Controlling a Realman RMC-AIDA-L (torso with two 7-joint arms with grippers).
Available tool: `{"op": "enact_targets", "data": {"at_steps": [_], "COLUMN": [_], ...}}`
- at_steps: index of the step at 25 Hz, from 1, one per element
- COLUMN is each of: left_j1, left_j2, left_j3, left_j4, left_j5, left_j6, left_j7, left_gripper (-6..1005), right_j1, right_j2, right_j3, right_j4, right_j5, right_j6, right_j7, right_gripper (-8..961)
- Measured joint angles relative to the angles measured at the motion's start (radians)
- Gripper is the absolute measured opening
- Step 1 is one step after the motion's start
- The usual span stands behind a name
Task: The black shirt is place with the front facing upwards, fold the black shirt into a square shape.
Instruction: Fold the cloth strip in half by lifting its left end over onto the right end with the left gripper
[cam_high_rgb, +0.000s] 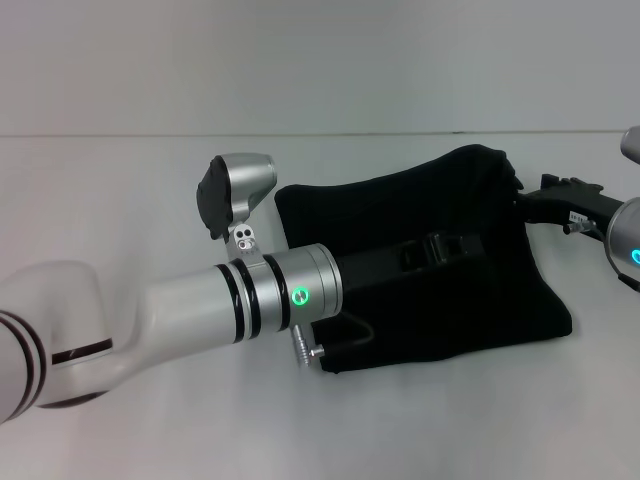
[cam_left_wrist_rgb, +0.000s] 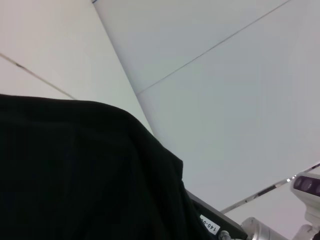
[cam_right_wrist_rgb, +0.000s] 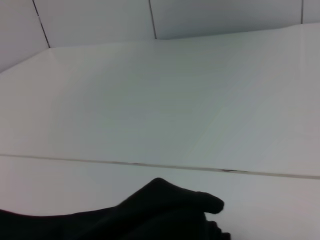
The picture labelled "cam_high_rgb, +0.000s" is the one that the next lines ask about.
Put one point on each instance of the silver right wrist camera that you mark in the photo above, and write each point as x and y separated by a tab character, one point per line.
631	145

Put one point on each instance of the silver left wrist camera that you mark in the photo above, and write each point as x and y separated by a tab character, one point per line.
235	190

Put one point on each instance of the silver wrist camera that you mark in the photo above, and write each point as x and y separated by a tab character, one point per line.
631	145
235	190

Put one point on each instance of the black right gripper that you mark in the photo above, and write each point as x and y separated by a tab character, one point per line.
570	205

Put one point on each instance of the black shirt with FREE print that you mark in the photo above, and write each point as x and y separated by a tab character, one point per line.
450	310

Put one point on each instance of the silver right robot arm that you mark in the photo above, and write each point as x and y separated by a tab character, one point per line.
625	240

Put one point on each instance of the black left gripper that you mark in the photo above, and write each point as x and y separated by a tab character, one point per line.
375	267

